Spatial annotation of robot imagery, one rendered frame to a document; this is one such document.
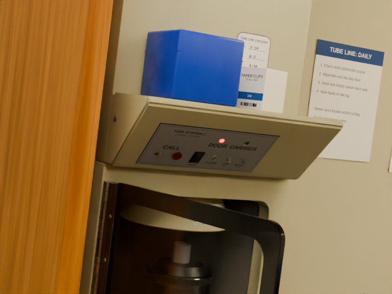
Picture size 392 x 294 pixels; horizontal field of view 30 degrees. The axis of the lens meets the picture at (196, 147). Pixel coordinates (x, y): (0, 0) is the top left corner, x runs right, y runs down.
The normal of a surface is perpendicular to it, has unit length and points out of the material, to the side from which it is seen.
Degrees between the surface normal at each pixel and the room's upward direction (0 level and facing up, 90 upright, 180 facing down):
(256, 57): 90
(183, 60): 90
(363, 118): 90
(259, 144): 135
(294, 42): 90
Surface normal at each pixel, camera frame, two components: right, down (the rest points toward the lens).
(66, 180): -0.87, -0.08
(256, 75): -0.68, -0.04
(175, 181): 0.48, 0.11
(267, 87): 0.72, 0.13
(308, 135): 0.26, 0.77
